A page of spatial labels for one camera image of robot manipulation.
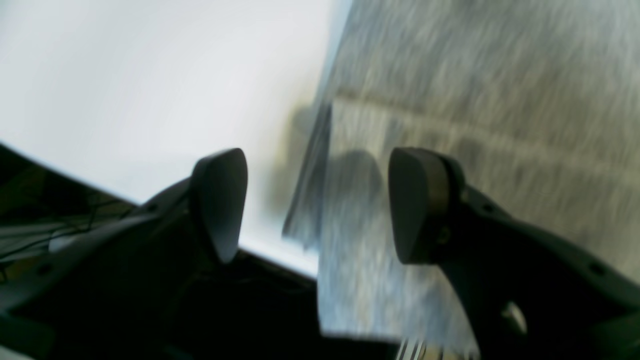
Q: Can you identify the grey T-shirt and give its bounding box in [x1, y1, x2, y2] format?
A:
[283, 0, 640, 353]

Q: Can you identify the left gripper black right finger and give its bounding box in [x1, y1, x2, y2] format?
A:
[388, 146, 640, 360]

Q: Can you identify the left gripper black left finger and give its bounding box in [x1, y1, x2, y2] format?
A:
[0, 148, 249, 360]

